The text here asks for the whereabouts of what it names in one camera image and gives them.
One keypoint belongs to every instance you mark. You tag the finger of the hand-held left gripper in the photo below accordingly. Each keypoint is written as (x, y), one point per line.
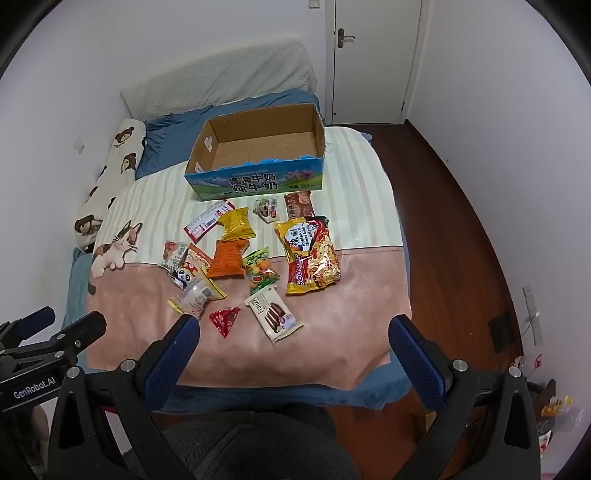
(40, 316)
(85, 326)

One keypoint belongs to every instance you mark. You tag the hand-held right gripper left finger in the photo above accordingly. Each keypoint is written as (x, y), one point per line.
(178, 350)

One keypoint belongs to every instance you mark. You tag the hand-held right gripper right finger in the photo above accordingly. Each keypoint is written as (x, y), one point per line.
(415, 355)

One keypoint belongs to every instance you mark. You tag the clear yellow-edged snack packet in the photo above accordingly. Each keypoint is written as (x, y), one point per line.
(196, 297)

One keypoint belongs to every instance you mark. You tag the red triangular snack packet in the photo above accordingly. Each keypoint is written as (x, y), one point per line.
(225, 319)

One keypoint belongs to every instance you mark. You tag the panda print snack packet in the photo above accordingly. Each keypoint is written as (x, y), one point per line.
(187, 278)

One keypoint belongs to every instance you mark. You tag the small orange and white packet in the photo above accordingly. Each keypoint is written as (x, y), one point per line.
(198, 258)

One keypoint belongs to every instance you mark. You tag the white and grey snack packet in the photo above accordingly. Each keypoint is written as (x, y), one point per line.
(174, 254)

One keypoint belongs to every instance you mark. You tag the white chocolate wafer packet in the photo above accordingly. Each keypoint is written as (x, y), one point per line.
(273, 317)

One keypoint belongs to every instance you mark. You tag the orange snack packet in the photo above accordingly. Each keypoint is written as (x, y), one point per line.
(226, 261)

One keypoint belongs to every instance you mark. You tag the green candy packet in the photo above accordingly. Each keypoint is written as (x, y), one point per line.
(258, 270)

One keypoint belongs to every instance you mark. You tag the red and white packet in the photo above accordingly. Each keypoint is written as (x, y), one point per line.
(207, 220)

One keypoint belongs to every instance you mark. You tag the yellow chips packet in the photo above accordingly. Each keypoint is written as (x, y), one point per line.
(236, 224)

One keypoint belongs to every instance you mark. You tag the large yellow red noodle packet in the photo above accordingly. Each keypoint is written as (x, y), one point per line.
(309, 258)

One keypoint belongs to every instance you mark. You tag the cardboard box blue print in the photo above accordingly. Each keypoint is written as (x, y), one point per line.
(258, 184)

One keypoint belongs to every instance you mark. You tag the brown snack packet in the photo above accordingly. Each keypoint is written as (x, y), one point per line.
(298, 205)

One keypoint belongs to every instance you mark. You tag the person's left forearm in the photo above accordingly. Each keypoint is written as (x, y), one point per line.
(39, 438)

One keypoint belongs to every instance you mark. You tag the striped pink cat print blanket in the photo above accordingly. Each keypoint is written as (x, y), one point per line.
(323, 332)

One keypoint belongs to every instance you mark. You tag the blue bed sheet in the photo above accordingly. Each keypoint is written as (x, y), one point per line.
(277, 397)

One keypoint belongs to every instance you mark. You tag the white plastic bag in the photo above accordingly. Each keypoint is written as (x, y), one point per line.
(531, 364)

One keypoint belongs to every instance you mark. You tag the person's dark trousers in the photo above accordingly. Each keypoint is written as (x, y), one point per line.
(258, 443)

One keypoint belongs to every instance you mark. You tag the dark bin with clutter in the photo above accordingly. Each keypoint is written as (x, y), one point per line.
(551, 415)

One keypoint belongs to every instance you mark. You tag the long white bear print pillow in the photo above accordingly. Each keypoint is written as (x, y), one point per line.
(115, 157)

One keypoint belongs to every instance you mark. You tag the blue pillow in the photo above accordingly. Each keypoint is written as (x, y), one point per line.
(175, 134)

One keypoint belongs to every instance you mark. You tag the grey headboard cushion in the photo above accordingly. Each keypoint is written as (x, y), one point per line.
(221, 74)

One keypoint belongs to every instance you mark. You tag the white door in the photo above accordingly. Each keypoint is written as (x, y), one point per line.
(378, 60)

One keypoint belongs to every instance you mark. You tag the black wall box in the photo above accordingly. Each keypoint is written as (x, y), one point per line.
(501, 332)

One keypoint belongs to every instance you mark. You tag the white wall strip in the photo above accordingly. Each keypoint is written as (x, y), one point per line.
(532, 314)

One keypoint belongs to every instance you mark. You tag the white wall socket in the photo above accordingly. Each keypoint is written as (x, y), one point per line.
(79, 145)

